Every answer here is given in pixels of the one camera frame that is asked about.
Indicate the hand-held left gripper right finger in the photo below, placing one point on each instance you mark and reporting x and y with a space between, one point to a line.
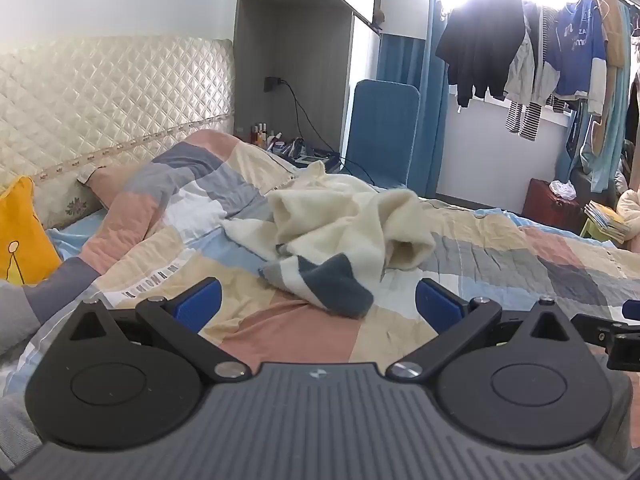
440 305

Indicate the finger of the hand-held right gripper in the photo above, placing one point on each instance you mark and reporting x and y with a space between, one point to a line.
620 340

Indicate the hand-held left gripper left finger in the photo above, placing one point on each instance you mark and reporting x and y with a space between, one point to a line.
197 305

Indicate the cream sweater with blue stripes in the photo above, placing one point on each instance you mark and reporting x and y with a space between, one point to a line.
340 220

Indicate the patchwork quilt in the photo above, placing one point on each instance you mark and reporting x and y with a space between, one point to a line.
250 340

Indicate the stack of books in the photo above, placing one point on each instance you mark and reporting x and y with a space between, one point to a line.
607 220

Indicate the red-brown box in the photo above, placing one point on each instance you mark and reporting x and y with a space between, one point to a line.
547 210

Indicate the white plastic bag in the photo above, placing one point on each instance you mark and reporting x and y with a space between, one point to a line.
564 191

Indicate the cream floral pillow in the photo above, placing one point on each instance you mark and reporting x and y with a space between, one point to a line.
70 205

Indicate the blue chair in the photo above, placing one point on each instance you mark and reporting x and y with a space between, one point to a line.
382 135

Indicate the row of small bottles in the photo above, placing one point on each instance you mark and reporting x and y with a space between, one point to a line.
260 135

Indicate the yellow pillow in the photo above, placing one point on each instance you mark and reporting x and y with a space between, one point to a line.
22 240

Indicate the blue curtain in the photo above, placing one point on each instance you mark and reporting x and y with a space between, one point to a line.
435 110

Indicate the black white striped shirt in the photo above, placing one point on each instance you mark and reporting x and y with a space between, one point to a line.
525 117

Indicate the cream quilted headboard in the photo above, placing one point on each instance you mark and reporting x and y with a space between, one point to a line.
100 105

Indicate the white grey hanging jacket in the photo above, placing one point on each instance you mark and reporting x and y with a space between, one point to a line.
520 75

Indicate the white bedside shelf cabinet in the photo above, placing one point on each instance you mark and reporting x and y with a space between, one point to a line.
295 35

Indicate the blue hanging shirt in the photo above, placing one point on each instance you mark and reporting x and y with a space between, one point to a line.
577 50

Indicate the beige hanging garment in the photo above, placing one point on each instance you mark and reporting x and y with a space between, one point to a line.
616 25

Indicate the black wall charger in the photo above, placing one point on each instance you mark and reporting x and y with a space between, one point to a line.
272 84

